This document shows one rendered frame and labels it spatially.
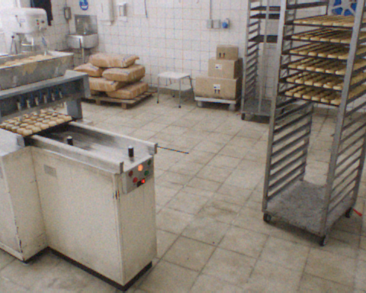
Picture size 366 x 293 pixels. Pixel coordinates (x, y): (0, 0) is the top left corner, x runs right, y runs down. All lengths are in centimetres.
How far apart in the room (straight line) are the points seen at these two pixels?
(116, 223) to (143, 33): 472
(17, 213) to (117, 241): 69
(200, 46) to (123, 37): 140
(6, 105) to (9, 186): 48
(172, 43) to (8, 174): 432
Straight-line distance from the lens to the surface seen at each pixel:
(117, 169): 202
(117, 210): 215
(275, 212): 304
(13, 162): 249
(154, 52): 651
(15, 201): 259
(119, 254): 233
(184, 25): 619
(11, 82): 248
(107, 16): 679
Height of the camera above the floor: 176
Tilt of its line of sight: 24 degrees down
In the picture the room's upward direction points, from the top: straight up
